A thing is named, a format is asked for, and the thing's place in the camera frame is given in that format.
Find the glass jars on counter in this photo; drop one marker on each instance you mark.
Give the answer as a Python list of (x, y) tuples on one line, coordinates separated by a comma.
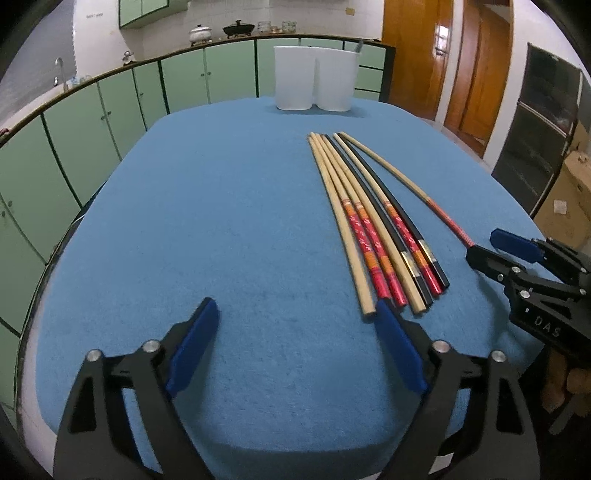
[(268, 28)]

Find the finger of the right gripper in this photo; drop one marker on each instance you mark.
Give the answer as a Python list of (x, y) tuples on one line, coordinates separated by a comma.
[(518, 246), (494, 266)]

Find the cardboard box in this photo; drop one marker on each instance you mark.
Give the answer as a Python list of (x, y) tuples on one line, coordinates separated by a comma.
[(565, 213)]

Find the person right hand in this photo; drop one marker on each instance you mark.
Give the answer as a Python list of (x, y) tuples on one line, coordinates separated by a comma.
[(562, 380)]

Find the white cooking pot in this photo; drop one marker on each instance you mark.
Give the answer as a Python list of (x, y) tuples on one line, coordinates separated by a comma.
[(199, 35)]

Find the grey window blind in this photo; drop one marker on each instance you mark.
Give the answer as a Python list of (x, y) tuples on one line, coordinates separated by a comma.
[(31, 73)]

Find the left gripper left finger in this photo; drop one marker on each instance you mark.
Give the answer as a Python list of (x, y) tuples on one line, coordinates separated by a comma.
[(95, 438)]

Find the green lower kitchen cabinets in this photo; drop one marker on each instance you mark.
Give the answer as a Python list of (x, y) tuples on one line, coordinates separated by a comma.
[(92, 138)]

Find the blue table cloth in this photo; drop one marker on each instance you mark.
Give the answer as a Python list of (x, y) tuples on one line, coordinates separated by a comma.
[(332, 405)]

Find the red patterned chopstick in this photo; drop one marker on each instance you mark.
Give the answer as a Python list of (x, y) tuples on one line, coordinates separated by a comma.
[(451, 224), (397, 216), (377, 260)]

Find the small steel kettle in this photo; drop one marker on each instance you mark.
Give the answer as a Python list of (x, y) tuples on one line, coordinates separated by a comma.
[(128, 58)]

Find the black glass cabinet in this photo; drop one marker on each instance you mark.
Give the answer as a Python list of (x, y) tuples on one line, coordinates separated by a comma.
[(543, 122)]

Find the chrome kitchen faucet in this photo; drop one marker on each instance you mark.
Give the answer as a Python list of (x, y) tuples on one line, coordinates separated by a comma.
[(60, 77)]

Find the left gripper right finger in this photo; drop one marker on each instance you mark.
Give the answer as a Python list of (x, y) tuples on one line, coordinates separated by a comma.
[(472, 421)]

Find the green kitchen cabinets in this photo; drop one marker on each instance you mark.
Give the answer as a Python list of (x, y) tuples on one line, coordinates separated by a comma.
[(133, 14), (92, 138)]

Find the brown wooden door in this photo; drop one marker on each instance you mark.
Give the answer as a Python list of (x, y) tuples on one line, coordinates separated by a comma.
[(481, 73), (420, 31)]

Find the white twin utensil holder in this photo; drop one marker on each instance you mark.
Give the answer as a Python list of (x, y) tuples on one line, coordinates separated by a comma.
[(308, 76)]

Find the black wok with lid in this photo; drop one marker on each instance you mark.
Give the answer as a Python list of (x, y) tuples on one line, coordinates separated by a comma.
[(238, 29)]

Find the green upper kitchen cabinets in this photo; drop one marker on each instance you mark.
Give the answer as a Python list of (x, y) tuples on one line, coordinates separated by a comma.
[(133, 14)]

